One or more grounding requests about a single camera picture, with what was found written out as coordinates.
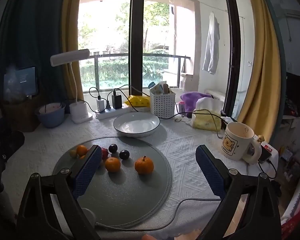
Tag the dark purple plum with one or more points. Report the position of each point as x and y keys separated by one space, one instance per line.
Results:
x=113 y=148
x=124 y=154

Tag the small brown round fruit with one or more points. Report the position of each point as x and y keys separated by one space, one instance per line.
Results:
x=73 y=153

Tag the blue-lidded container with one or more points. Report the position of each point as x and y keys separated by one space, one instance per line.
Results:
x=152 y=84

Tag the white textured tablecloth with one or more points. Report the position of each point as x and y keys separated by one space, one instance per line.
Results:
x=185 y=150

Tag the white round charger puck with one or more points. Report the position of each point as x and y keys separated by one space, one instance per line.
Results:
x=88 y=216

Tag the yellow curtain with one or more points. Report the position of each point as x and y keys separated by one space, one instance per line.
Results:
x=71 y=30
x=262 y=67

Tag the black charger plug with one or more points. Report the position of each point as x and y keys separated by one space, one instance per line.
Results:
x=116 y=101

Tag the white mug with bear print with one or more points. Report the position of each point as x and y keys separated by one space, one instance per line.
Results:
x=236 y=143

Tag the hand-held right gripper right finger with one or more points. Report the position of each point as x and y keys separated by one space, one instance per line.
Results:
x=210 y=170

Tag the white power strip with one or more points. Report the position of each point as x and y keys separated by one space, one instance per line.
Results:
x=111 y=113

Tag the white charger plug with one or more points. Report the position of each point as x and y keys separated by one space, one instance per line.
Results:
x=100 y=104

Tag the red and white box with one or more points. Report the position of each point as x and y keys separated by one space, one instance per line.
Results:
x=271 y=148

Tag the white desk lamp base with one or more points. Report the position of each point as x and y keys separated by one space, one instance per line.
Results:
x=78 y=111

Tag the purple cloth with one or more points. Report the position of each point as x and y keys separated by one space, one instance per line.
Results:
x=193 y=98

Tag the red cherry tomato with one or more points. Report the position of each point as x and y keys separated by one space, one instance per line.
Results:
x=104 y=153

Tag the balcony railing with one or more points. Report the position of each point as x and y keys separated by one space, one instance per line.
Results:
x=115 y=65

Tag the white deep plate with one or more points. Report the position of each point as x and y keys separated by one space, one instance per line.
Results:
x=136 y=125

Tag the small printed carton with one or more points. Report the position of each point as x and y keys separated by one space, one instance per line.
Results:
x=160 y=87

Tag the dark blue curtain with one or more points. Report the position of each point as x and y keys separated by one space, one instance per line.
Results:
x=35 y=35

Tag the tablet screen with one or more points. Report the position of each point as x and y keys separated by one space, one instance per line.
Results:
x=21 y=80

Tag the pink patterned bowl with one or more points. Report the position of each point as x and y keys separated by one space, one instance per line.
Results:
x=51 y=108

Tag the hanging grey shirt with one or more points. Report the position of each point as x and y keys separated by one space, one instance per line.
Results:
x=211 y=45

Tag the small white bottle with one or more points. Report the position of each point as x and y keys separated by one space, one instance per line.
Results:
x=181 y=107

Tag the black power bank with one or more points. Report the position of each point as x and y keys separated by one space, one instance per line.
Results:
x=265 y=155

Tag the small yellow duck figure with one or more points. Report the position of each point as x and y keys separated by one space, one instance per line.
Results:
x=261 y=138

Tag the cardboard box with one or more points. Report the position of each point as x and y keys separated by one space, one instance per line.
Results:
x=190 y=82

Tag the white perforated basket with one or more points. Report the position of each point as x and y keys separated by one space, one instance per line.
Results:
x=162 y=105

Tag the dark window post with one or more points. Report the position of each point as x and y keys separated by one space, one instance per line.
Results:
x=136 y=30

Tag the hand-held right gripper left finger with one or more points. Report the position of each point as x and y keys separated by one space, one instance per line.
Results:
x=90 y=170

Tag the yellow tissue pack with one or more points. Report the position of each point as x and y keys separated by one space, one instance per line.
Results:
x=205 y=122

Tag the brown woven basket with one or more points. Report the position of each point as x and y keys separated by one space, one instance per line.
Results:
x=17 y=116

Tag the dark sliding door frame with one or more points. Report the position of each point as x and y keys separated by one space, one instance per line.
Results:
x=232 y=42

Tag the blue plastic bowl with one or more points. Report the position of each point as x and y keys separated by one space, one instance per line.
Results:
x=50 y=120

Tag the grey round placemat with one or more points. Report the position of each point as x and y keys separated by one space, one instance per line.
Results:
x=125 y=195

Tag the yellow snack packet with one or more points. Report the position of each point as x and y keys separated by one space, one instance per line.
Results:
x=138 y=101

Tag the small orange mandarin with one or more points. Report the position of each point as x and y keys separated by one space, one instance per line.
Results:
x=112 y=164
x=81 y=150

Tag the mandarin with stem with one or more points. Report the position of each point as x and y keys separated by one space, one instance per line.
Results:
x=144 y=165

